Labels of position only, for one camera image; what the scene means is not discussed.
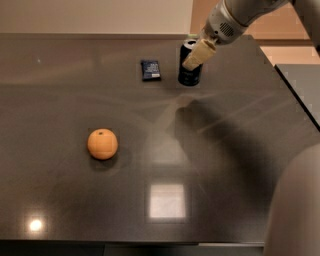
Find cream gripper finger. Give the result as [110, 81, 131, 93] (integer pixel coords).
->
[182, 39, 216, 71]

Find blue pepsi can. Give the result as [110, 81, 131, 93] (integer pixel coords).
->
[178, 39, 202, 87]

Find grey side counter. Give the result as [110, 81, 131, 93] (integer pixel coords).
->
[275, 64, 320, 131]

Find blue rxbar blueberry packet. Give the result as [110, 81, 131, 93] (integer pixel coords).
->
[141, 60, 161, 81]

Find orange fruit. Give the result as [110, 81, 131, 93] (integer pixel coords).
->
[87, 129, 118, 160]

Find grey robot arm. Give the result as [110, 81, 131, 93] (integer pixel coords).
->
[183, 0, 320, 256]

